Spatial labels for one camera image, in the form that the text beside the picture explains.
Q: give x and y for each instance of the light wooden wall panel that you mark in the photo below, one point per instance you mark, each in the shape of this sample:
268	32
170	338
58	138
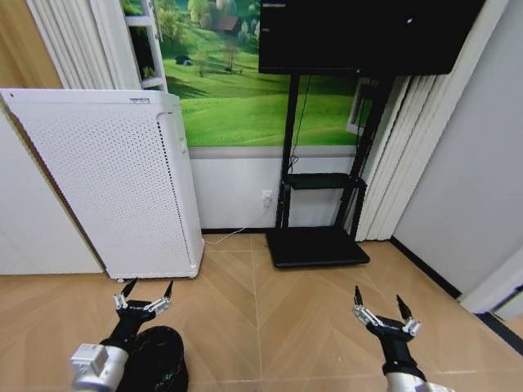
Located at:
24	45

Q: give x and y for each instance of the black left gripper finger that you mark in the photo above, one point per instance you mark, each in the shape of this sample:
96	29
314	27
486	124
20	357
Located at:
121	301
160	305

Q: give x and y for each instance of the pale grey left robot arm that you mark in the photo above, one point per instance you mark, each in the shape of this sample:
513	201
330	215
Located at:
96	367

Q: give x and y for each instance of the green landscape wall poster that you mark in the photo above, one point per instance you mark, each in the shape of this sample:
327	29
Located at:
241	94

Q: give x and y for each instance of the black television screen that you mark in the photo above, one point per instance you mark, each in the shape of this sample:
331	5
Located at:
359	32

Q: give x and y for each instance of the white pleated curtain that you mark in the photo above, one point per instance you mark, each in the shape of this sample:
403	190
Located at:
81	41
404	155

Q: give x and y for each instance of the white window frame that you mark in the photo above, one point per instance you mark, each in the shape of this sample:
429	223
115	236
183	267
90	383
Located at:
152	45

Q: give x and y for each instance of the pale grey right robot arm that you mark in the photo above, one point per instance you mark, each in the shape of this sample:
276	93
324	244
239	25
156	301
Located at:
408	384

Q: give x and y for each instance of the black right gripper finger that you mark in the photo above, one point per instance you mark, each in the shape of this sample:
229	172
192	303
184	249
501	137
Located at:
412	325
363	313

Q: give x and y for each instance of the white perforated air purifier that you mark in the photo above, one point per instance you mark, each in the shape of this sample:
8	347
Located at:
110	179

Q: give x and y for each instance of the black television floor stand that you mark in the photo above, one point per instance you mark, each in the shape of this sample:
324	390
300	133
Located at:
318	249

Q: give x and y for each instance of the white wall power socket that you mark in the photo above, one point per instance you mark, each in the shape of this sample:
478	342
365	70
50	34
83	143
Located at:
266	198

